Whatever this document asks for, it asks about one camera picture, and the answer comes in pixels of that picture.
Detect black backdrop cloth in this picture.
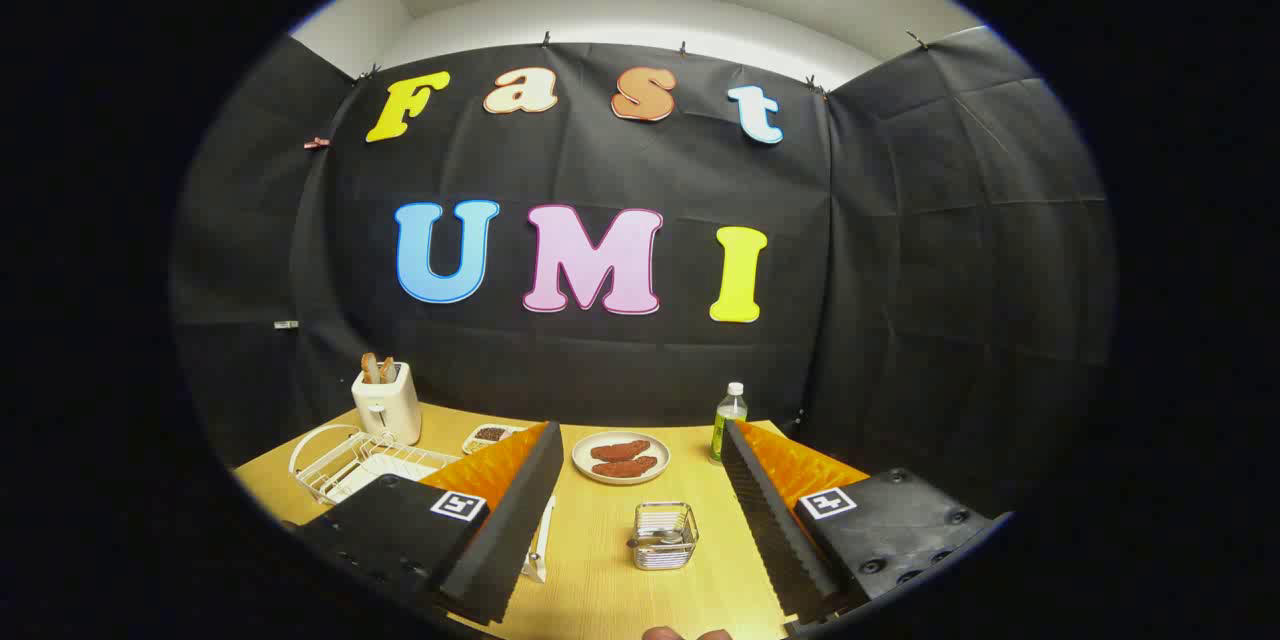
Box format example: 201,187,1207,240
170,25,1116,521

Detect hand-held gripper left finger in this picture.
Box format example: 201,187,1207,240
283,420,566,627

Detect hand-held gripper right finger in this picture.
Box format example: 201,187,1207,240
720,418,1011,633

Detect white round meat plate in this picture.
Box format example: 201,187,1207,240
572,431,672,487

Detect green label tea bottle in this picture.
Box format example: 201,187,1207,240
709,382,749,465

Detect silver wire basket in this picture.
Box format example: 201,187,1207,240
632,502,700,572

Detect white toaster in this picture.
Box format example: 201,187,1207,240
351,361,423,446

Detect white wire dish rack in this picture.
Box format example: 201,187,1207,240
289,423,557,584

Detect white divided grain dish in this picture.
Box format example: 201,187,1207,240
462,423,526,456

